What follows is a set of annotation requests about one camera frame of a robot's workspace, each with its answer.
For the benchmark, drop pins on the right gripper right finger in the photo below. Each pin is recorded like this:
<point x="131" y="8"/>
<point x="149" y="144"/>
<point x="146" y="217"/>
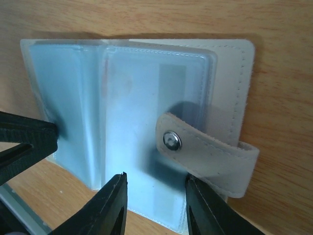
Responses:
<point x="209" y="214"/>

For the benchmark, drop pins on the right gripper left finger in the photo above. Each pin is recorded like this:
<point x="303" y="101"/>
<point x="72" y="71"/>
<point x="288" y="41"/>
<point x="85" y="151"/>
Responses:
<point x="104" y="214"/>

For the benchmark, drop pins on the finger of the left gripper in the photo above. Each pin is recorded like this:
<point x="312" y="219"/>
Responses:
<point x="35" y="140"/>

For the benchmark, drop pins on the white card holder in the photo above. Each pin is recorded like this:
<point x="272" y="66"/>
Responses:
<point x="155" y="109"/>

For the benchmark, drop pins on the aluminium front rail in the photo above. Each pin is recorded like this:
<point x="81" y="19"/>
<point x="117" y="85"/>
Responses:
<point x="21" y="214"/>

